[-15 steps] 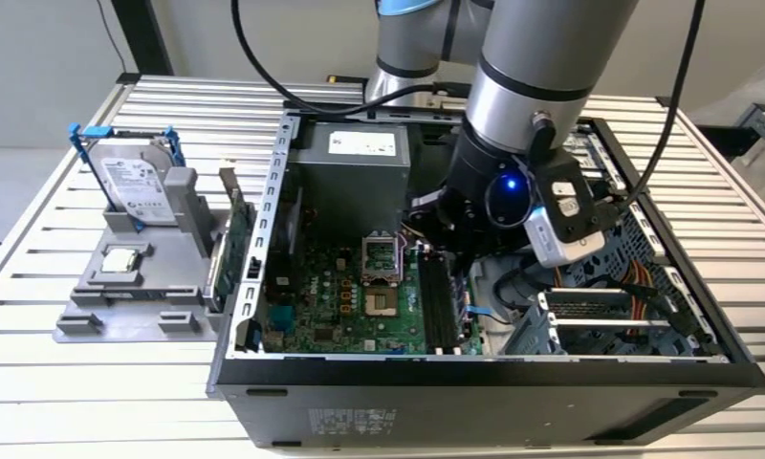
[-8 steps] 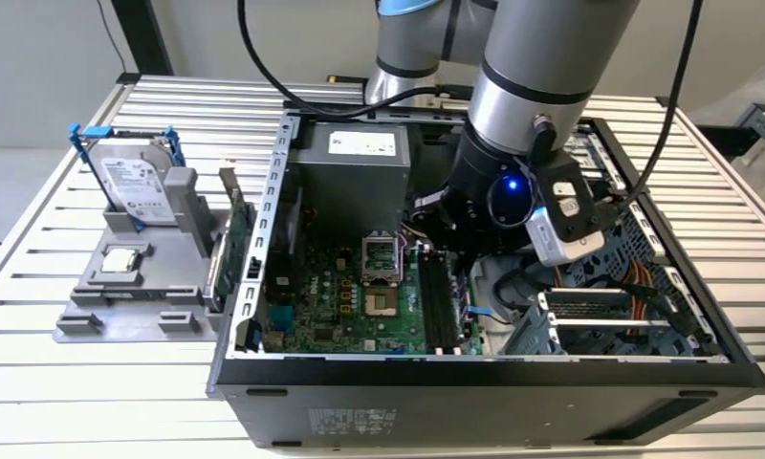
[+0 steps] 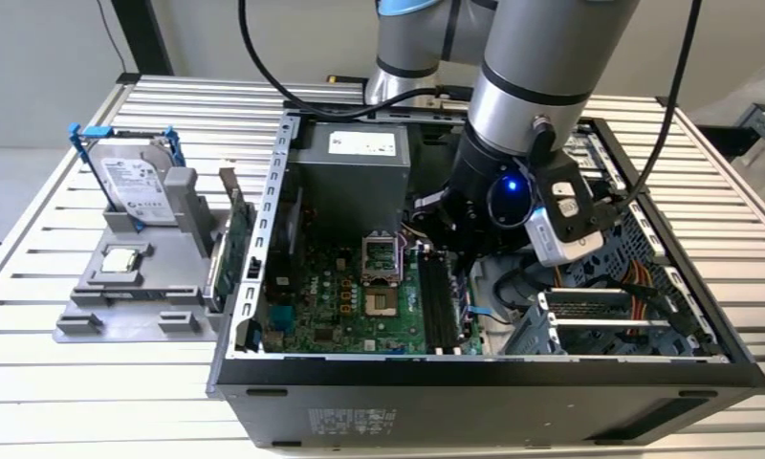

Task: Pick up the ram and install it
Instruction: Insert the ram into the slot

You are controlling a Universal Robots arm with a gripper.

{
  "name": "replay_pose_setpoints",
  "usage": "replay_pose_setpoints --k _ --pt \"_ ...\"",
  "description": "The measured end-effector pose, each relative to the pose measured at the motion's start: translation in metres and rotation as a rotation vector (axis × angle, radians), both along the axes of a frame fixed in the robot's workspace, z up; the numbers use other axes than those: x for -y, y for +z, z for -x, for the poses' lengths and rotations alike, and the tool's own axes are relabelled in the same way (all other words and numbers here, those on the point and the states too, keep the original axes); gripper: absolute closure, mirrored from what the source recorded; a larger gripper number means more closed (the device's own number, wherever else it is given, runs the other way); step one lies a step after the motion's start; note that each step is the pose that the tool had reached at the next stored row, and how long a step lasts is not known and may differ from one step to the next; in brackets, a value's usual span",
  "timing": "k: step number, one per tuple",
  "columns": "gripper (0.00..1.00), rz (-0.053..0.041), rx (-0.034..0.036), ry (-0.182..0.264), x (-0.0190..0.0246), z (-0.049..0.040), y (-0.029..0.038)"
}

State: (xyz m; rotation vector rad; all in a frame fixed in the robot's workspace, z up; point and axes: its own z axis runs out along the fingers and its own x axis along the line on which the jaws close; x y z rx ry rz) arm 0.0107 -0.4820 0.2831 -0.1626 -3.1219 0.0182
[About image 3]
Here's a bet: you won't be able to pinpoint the blue grey port block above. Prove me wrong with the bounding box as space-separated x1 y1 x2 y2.
266 307 295 334

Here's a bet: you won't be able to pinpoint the silver CPU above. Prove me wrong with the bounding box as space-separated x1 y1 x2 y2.
99 248 145 276

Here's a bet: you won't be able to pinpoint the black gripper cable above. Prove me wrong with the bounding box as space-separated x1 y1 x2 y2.
237 0 474 119

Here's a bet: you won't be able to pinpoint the red yellow power wires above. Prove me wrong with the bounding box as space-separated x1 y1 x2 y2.
622 260 662 336

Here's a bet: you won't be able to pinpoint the hard disk in blue carrier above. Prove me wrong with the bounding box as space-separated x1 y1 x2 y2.
66 122 187 230

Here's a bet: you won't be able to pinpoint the wire locking lever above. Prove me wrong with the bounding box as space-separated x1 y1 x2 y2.
394 236 415 286

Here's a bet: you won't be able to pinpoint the black case fan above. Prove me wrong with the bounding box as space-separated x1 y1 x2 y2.
273 190 307 288

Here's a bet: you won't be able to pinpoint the grey parts rack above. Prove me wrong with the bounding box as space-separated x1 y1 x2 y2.
49 166 259 345

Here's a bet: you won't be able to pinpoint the grey metal disk bay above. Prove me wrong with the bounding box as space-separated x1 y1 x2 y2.
501 285 677 356

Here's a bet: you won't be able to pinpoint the green graphics card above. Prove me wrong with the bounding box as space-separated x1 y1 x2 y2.
203 160 257 316

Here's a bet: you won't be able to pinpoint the black PC case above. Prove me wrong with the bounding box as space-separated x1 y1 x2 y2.
203 98 765 450

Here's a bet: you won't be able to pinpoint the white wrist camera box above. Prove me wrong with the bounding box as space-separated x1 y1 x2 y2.
522 166 607 268

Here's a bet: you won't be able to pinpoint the black cable loop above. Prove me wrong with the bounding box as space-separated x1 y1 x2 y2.
493 265 549 329

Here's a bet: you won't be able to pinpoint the green motherboard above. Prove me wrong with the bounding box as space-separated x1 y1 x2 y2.
259 238 489 358

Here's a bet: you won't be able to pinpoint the CPU socket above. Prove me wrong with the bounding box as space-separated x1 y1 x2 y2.
361 285 401 317

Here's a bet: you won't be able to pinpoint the black upright post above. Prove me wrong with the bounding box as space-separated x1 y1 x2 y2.
109 0 174 77

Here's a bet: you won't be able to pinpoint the metal socket cover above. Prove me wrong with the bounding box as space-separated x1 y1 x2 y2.
359 230 403 286

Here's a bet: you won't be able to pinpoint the silver drive cage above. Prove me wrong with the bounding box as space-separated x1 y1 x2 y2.
563 119 627 197

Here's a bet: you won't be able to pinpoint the grey power supply unit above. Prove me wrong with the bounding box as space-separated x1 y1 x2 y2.
289 121 413 240

